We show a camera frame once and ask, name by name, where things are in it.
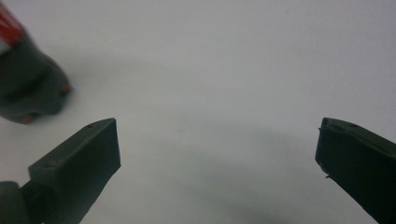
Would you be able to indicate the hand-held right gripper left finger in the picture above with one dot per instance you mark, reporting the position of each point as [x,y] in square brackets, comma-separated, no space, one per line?
[77,161]

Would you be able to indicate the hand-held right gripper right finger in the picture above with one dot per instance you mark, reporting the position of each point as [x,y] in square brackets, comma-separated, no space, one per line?
[358,161]

